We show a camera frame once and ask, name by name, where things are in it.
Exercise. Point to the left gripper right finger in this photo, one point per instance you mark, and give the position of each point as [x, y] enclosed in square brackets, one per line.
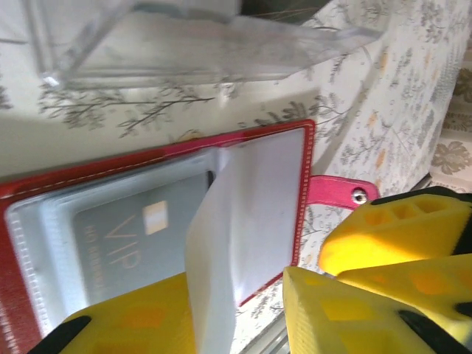
[332, 324]

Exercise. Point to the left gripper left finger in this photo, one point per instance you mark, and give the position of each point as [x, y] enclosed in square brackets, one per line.
[129, 328]

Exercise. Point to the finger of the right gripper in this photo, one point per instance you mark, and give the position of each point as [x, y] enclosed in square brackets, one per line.
[424, 284]
[387, 239]

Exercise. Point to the red leather card holder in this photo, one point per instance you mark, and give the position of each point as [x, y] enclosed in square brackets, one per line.
[332, 190]

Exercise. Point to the black VIP card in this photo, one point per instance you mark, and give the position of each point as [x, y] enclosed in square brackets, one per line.
[121, 239]

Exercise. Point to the clear acrylic card stand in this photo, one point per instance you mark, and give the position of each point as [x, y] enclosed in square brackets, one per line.
[184, 55]

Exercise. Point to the aluminium frame rail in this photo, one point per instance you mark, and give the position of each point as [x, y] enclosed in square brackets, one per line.
[269, 343]

